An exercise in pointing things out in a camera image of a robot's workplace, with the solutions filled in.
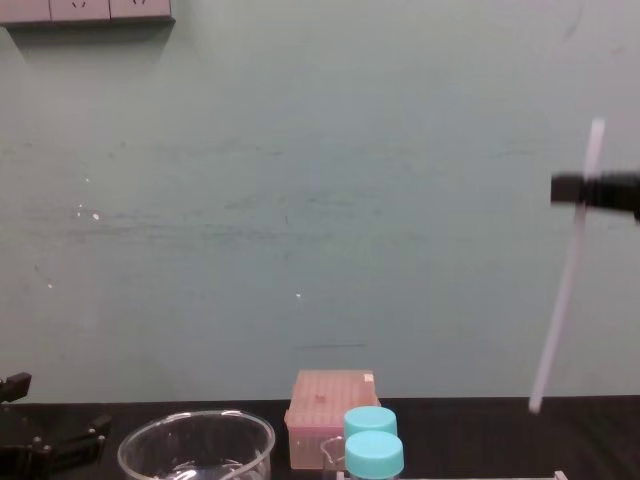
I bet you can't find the large clear glass dish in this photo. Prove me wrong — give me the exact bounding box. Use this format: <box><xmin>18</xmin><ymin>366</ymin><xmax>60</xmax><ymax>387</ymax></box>
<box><xmin>117</xmin><ymin>409</ymin><xmax>277</xmax><ymax>480</ymax></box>

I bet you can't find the white wall socket panel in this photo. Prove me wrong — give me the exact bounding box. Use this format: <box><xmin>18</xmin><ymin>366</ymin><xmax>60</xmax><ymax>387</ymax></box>
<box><xmin>0</xmin><ymin>0</ymin><xmax>178</xmax><ymax>27</ymax></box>

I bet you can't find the black table cloth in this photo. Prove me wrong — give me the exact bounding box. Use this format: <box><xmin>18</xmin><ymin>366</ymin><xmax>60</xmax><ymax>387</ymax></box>
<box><xmin>0</xmin><ymin>396</ymin><xmax>640</xmax><ymax>480</ymax></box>

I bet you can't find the small clear glass beaker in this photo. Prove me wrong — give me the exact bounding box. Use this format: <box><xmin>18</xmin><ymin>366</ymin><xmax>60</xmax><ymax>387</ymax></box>
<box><xmin>321</xmin><ymin>435</ymin><xmax>348</xmax><ymax>474</ymax></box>

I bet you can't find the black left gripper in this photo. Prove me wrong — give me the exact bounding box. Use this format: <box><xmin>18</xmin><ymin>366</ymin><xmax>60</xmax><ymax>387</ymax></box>
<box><xmin>0</xmin><ymin>371</ymin><xmax>114</xmax><ymax>480</ymax></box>

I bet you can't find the glass bottle with teal cap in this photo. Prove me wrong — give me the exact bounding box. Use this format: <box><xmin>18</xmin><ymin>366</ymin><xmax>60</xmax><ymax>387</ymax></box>
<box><xmin>344</xmin><ymin>430</ymin><xmax>406</xmax><ymax>480</ymax></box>
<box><xmin>343</xmin><ymin>406</ymin><xmax>399</xmax><ymax>437</ymax></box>

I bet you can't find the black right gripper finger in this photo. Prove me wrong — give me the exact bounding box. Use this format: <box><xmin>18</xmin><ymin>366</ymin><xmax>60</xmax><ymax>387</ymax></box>
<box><xmin>581</xmin><ymin>171</ymin><xmax>640</xmax><ymax>222</ymax></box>
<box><xmin>550</xmin><ymin>172</ymin><xmax>586</xmax><ymax>206</ymax></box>

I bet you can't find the white stirring rod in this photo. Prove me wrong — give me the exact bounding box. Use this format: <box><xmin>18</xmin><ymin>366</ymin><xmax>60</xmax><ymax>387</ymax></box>
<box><xmin>528</xmin><ymin>118</ymin><xmax>607</xmax><ymax>415</ymax></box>

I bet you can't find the pink pipette tip box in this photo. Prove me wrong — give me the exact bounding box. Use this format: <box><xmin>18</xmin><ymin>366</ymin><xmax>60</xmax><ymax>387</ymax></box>
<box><xmin>284</xmin><ymin>369</ymin><xmax>382</xmax><ymax>471</ymax></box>

